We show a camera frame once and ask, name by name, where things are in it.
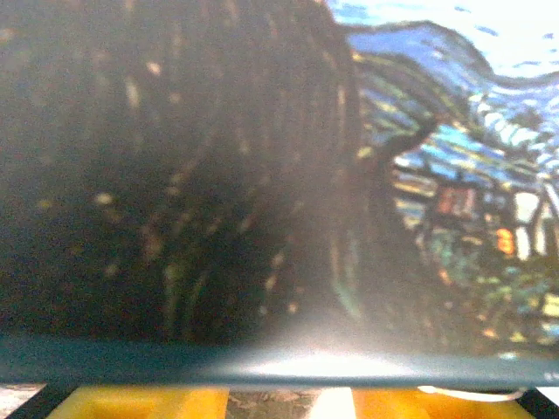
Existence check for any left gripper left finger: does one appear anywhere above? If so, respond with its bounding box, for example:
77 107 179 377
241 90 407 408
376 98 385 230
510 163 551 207
8 385 231 419

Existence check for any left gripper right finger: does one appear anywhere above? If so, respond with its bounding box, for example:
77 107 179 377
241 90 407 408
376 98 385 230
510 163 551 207
351 386 559 419

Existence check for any starry night painted box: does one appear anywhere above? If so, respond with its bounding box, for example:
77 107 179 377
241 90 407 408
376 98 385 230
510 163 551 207
0 0 559 393

